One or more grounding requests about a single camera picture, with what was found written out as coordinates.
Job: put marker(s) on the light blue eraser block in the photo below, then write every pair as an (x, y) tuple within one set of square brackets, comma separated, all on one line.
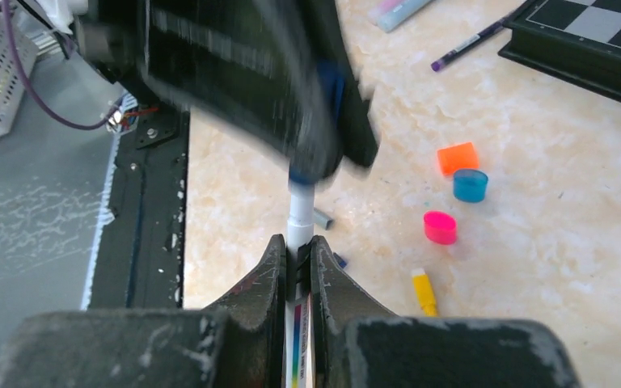
[(400, 13)]

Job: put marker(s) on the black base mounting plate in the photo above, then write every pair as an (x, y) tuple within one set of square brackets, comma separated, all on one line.
[(137, 257)]

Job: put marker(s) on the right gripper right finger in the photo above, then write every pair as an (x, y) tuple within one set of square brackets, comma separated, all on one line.
[(360, 343)]

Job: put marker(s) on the purple whiteboard marker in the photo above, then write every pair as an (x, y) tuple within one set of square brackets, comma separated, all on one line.
[(300, 231)]

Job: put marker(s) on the dark blue marker cap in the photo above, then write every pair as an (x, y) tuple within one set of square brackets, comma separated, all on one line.
[(340, 260)]

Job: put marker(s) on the pink highlighter cap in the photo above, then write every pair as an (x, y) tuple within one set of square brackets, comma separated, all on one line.
[(440, 228)]

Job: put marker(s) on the yellow pen cap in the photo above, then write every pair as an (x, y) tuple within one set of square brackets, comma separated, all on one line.
[(424, 292)]

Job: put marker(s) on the purple gel pen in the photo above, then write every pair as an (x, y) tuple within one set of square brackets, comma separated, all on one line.
[(471, 43)]

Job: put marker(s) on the black and grey chessboard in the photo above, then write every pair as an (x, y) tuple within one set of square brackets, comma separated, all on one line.
[(576, 41)]

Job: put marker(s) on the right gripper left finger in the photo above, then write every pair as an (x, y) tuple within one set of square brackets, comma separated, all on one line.
[(236, 341)]

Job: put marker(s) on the orange highlighter cap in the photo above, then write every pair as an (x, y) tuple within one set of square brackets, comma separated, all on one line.
[(456, 157)]

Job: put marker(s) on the blue highlighter cap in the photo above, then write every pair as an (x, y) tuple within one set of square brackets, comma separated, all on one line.
[(470, 185)]

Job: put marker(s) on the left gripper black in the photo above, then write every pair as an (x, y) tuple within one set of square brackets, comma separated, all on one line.
[(277, 70)]

